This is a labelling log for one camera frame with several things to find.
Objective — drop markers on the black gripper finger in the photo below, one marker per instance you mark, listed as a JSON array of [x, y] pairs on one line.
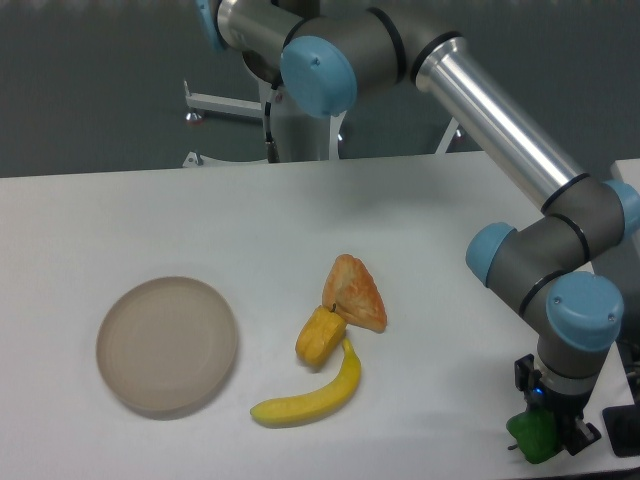
[[525, 379], [575, 435]]

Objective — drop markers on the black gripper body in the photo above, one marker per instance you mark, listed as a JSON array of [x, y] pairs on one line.
[[563, 396]]

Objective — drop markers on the green toy pepper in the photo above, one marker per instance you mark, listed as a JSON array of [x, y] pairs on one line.
[[535, 435]]

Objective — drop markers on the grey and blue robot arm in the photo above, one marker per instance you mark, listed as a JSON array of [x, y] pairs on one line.
[[314, 69]]

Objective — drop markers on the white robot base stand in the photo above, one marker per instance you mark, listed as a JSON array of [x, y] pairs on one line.
[[290, 135]]

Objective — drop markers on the yellow toy pepper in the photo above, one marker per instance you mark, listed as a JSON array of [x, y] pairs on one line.
[[319, 337]]

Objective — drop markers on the beige round plate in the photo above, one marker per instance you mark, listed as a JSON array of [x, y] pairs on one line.
[[167, 346]]

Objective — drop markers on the black device at edge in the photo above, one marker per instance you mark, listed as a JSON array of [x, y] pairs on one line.
[[622, 425]]

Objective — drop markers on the orange toy pastry slice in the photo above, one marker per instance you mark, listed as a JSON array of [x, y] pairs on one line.
[[351, 289]]

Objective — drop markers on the yellow toy banana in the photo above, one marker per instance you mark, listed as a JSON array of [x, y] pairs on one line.
[[312, 406]]

